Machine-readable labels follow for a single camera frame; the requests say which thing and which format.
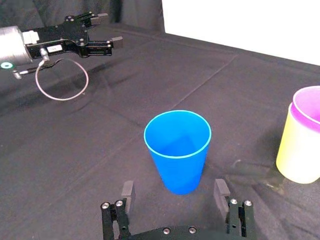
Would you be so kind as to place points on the yellow plastic cup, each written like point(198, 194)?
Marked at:
point(297, 152)

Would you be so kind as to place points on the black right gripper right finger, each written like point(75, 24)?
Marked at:
point(241, 220)

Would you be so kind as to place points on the blue plastic cup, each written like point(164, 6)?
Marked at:
point(178, 165)

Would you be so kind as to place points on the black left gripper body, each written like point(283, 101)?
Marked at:
point(67, 37)

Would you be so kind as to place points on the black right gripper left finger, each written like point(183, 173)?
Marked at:
point(108, 220)

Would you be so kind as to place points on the black table cloth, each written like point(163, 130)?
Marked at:
point(87, 150)

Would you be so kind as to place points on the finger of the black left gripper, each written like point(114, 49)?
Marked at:
point(92, 20)
point(100, 48)

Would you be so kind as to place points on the purple plastic cup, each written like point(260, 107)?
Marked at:
point(308, 105)

